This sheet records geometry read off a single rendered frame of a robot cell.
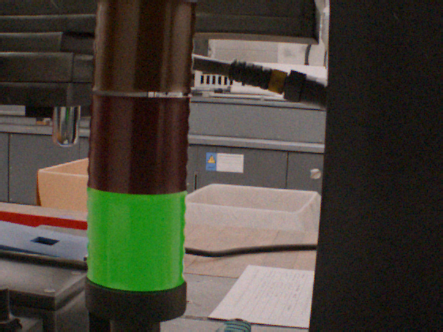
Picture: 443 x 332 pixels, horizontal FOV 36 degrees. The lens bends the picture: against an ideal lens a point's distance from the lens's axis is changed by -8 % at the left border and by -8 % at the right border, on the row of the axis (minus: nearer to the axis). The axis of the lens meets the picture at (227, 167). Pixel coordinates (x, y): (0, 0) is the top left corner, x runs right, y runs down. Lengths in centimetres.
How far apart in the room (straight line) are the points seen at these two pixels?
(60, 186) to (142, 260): 270
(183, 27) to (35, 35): 26
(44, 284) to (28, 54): 15
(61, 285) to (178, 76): 26
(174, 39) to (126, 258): 8
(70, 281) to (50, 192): 249
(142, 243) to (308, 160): 475
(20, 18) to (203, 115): 463
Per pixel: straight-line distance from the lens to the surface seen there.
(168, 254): 26
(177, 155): 26
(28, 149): 569
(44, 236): 60
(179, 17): 25
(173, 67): 25
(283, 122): 501
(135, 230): 25
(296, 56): 560
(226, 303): 75
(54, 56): 47
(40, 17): 52
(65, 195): 294
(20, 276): 51
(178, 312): 27
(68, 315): 49
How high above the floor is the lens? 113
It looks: 7 degrees down
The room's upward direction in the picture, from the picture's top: 3 degrees clockwise
